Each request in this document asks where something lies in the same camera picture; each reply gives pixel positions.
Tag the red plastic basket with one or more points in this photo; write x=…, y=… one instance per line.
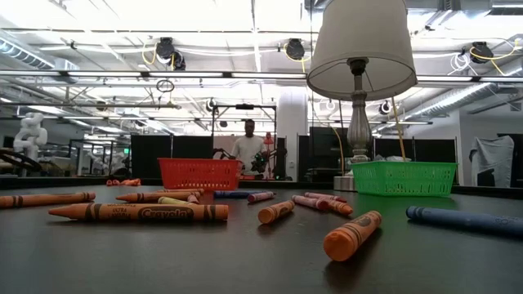
x=200, y=173

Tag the black partition panel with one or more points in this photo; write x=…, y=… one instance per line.
x=429, y=151
x=171, y=157

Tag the black aluminium rig frame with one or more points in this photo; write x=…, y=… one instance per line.
x=61, y=182

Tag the red crayon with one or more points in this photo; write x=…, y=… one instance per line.
x=343, y=208

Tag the black background frame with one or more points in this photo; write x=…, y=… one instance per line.
x=244, y=106

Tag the black framed robot enclosure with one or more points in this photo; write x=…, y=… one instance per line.
x=100, y=159

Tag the black background robot arm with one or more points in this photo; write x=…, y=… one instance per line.
x=260, y=163

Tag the blue crayon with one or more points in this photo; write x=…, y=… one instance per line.
x=231, y=194
x=466, y=220

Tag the small red lamp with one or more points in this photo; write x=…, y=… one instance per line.
x=268, y=139

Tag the black screen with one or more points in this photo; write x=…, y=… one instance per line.
x=327, y=143

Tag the person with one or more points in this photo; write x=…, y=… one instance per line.
x=248, y=149

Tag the green plastic basket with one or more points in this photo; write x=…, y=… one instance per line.
x=404, y=179

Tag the silver ceiling duct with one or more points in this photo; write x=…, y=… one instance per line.
x=457, y=98
x=24, y=53

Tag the grey cloth cover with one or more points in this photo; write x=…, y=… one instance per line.
x=492, y=155

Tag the yellow crayon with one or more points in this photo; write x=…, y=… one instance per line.
x=173, y=201

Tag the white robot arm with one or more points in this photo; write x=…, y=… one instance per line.
x=29, y=134

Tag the long ceiling light bar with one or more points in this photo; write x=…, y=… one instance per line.
x=224, y=74
x=470, y=78

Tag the white shade table lamp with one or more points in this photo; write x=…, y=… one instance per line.
x=351, y=49

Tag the pink crayon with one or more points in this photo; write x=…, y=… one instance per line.
x=260, y=197
x=193, y=199
x=327, y=196
x=310, y=202

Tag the white pillar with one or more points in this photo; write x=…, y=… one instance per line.
x=292, y=122

